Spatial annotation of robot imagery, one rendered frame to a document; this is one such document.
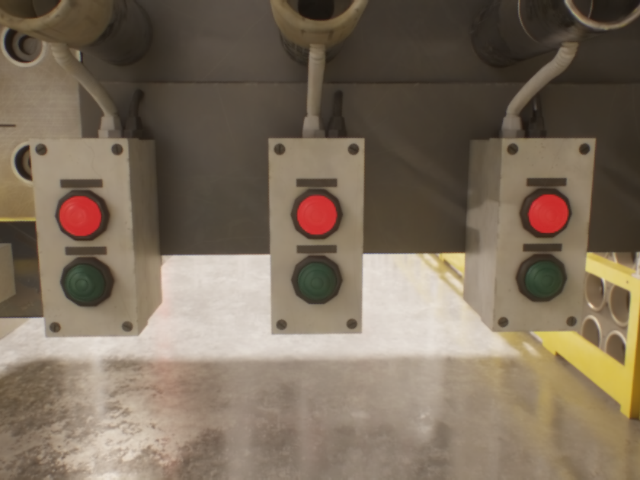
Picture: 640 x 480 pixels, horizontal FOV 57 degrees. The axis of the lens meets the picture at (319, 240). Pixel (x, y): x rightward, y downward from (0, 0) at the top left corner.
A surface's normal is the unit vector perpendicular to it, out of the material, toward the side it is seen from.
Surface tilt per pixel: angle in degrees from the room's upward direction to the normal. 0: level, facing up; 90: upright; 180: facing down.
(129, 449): 0
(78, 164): 90
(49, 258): 90
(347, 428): 0
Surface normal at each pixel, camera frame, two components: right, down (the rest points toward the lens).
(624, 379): -1.00, 0.00
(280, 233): 0.04, 0.17
